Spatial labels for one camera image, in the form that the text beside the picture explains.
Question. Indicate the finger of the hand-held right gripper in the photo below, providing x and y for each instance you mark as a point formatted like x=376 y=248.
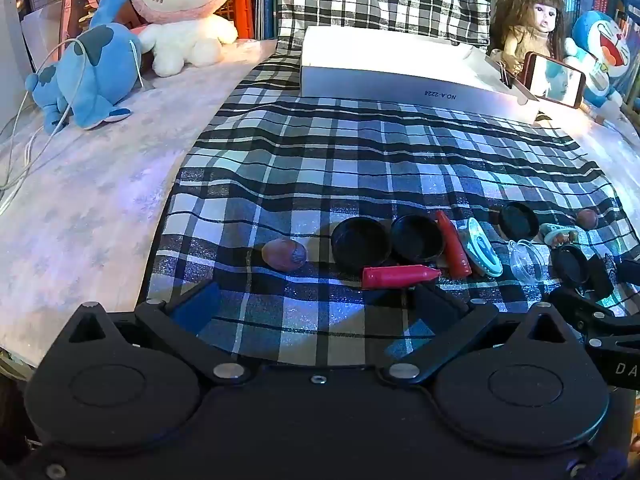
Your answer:
x=600 y=275
x=627 y=272

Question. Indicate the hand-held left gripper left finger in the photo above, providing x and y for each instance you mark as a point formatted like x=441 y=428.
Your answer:
x=197 y=305

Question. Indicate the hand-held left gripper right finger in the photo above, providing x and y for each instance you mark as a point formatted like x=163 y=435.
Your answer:
x=435 y=305

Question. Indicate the black round lid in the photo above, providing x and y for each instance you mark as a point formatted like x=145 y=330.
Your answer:
x=570 y=264
x=520 y=221
x=360 y=247
x=417 y=240

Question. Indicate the red toy cone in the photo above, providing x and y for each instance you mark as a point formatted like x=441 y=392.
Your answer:
x=452 y=250
x=395 y=276

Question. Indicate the clear plastic dome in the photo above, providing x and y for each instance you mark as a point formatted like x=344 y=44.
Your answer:
x=530 y=262

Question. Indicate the white cardboard box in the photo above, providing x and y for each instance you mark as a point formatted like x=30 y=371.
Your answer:
x=380 y=65

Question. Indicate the small brown ball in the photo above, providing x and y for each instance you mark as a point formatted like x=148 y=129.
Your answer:
x=586 y=220

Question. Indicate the small teal toy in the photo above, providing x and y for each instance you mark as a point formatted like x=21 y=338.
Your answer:
x=555 y=234

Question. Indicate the light blue oval toy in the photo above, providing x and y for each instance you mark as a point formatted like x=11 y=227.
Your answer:
x=480 y=250

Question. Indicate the black white plaid blanket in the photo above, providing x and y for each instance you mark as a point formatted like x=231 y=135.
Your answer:
x=350 y=160

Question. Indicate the red-cased smartphone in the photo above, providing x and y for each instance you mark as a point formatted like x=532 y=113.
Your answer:
x=552 y=80

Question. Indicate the black binder clip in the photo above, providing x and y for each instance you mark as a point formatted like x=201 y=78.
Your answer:
x=505 y=79

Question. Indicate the blue white cat plush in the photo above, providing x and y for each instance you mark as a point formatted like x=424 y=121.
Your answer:
x=600 y=45

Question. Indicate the blue plush toy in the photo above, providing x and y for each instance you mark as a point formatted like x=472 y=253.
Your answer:
x=95 y=75

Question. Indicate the brown-haired doll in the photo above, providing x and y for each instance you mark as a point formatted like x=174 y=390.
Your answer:
x=540 y=15

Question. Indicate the pink white plush bunny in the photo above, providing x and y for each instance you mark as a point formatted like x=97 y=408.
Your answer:
x=185 y=35

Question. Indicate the red plastic crate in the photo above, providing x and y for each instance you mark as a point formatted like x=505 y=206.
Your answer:
x=244 y=5

